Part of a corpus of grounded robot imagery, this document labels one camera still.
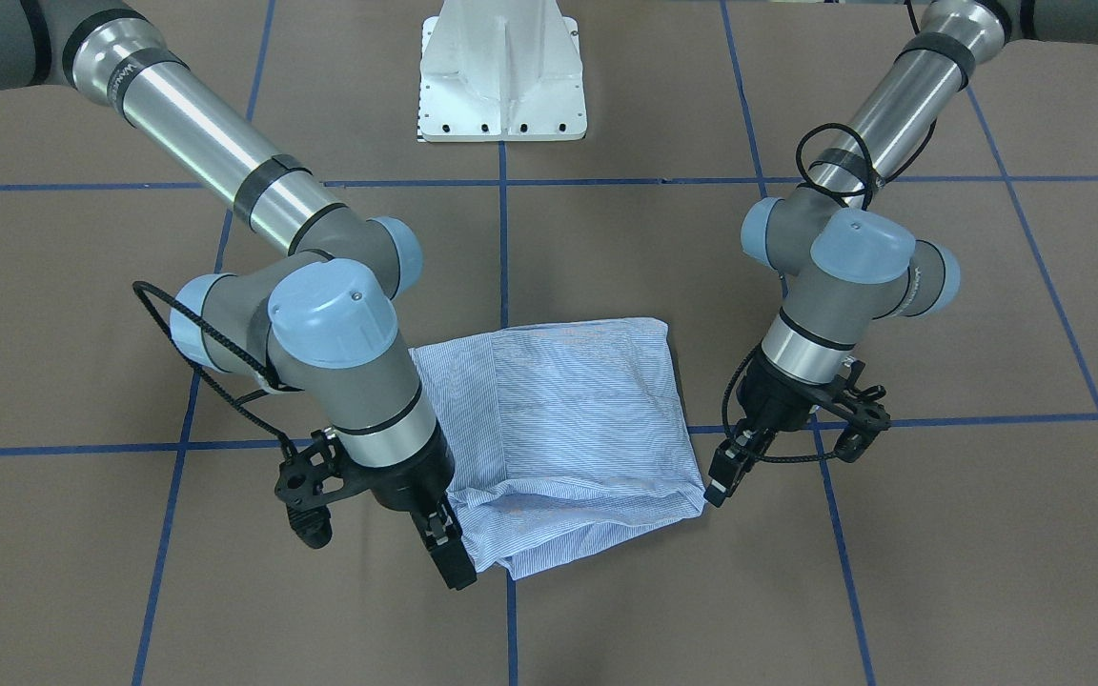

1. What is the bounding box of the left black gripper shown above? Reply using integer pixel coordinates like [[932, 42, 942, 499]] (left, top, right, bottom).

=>
[[704, 353, 819, 508]]

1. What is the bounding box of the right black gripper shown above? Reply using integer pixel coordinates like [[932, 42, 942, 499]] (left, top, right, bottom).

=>
[[335, 425, 477, 591]]

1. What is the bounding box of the light blue striped shirt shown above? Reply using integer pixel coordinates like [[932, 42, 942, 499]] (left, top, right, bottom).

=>
[[411, 317, 704, 580]]

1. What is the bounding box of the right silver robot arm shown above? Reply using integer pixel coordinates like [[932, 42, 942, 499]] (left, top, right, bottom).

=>
[[0, 1, 477, 591]]

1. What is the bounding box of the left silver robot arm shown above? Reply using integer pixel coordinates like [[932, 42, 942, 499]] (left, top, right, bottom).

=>
[[704, 1, 1098, 507]]

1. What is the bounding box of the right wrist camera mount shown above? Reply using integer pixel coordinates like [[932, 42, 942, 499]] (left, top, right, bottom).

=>
[[275, 430, 349, 550]]

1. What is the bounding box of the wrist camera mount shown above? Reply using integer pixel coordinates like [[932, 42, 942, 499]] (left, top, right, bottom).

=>
[[275, 430, 349, 550], [820, 355, 892, 463]]

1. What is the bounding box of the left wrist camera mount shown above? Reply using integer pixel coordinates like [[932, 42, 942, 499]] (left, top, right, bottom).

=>
[[820, 355, 892, 463]]

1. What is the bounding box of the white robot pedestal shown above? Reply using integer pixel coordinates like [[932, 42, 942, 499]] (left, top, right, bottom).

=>
[[416, 1, 589, 143]]

